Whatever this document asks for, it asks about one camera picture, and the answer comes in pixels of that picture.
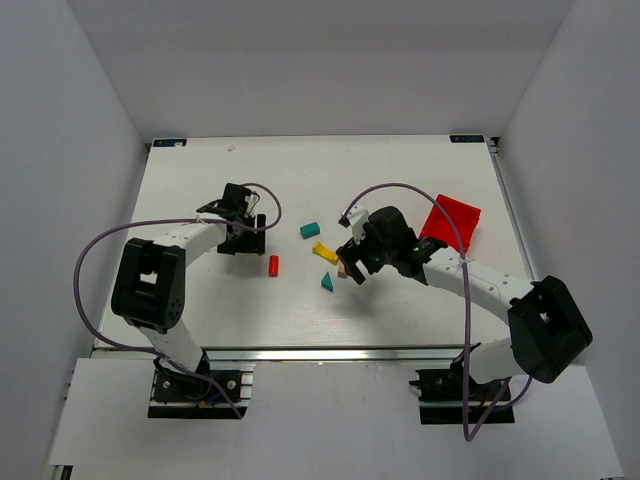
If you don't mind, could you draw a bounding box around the yellow arch block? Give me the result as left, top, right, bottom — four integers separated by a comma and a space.
312, 242, 339, 265

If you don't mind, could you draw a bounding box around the teal rectangular block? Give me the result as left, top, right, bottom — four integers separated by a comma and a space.
299, 222, 321, 239

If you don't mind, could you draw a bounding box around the red cylinder block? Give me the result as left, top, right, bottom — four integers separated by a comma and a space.
268, 255, 280, 277

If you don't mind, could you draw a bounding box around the red plastic bin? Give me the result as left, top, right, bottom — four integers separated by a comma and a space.
419, 194, 481, 253

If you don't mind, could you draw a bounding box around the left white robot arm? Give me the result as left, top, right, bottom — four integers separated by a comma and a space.
111, 183, 266, 375

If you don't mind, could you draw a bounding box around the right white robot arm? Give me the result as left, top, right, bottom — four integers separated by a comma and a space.
337, 206, 593, 385

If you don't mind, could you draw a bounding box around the teal triangle block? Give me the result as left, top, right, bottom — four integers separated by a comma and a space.
321, 272, 334, 292

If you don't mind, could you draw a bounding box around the right blue corner sticker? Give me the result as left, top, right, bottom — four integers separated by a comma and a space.
449, 134, 485, 144

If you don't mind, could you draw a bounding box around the blue corner sticker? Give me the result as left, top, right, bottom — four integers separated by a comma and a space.
152, 138, 187, 148
449, 134, 485, 144

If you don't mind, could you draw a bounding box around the left blue corner sticker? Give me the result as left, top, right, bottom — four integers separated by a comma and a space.
152, 138, 187, 148

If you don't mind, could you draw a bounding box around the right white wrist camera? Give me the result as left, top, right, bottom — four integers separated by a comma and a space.
338, 205, 369, 244

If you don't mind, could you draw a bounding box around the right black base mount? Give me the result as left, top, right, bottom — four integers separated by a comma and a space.
408, 347, 515, 426

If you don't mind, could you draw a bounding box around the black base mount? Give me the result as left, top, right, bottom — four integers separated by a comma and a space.
147, 360, 253, 420
408, 347, 515, 426

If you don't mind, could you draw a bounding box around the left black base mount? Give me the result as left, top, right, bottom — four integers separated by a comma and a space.
147, 360, 253, 420

